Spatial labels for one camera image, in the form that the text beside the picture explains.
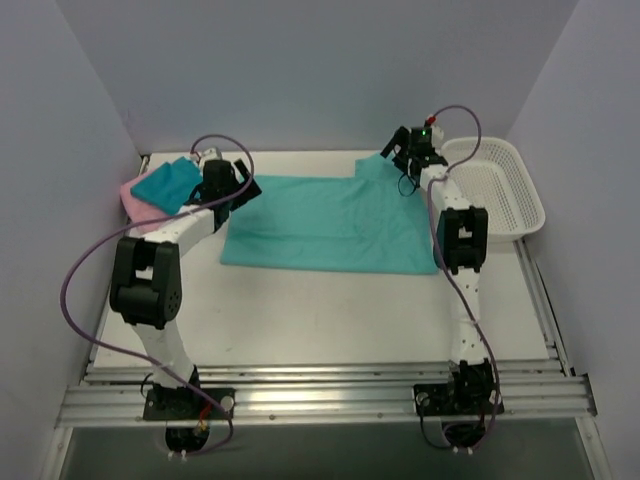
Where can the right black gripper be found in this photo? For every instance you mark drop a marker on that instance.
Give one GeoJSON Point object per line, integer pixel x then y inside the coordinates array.
{"type": "Point", "coordinates": [401, 150]}

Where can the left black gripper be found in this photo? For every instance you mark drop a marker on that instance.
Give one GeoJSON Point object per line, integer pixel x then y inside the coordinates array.
{"type": "Point", "coordinates": [240, 185]}

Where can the mint green t shirt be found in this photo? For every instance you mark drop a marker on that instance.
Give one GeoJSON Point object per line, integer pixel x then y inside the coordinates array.
{"type": "Point", "coordinates": [369, 222]}

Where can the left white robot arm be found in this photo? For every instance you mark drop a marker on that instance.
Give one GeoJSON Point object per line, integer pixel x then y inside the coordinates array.
{"type": "Point", "coordinates": [146, 284]}

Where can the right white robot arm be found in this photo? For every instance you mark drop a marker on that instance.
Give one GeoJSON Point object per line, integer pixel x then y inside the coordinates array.
{"type": "Point", "coordinates": [459, 235]}

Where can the folded teal t shirt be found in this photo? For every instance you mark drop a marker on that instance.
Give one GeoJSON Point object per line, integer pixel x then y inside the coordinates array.
{"type": "Point", "coordinates": [184, 175]}

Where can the white perforated plastic basket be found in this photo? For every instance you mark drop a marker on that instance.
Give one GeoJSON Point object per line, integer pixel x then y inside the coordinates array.
{"type": "Point", "coordinates": [491, 174]}

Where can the folded pink t shirt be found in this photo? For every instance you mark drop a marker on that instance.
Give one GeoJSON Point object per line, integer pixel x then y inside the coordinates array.
{"type": "Point", "coordinates": [140, 205]}

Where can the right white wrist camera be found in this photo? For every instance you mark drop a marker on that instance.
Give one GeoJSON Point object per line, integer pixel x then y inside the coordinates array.
{"type": "Point", "coordinates": [434, 132]}

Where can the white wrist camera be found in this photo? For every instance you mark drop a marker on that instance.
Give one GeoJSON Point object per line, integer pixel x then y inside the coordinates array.
{"type": "Point", "coordinates": [213, 153]}
{"type": "Point", "coordinates": [434, 132]}

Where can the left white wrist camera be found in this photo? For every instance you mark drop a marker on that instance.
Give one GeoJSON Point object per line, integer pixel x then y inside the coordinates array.
{"type": "Point", "coordinates": [213, 153]}

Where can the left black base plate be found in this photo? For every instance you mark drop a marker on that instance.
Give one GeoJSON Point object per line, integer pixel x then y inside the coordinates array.
{"type": "Point", "coordinates": [183, 404]}

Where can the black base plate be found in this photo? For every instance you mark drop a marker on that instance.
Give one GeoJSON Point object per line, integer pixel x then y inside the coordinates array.
{"type": "Point", "coordinates": [183, 404]}
{"type": "Point", "coordinates": [445, 399]}

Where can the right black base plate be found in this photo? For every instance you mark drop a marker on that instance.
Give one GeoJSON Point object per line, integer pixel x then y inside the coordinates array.
{"type": "Point", "coordinates": [445, 399]}

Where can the aluminium frame rail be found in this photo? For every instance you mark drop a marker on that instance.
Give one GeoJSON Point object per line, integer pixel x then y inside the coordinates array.
{"type": "Point", "coordinates": [326, 347]}

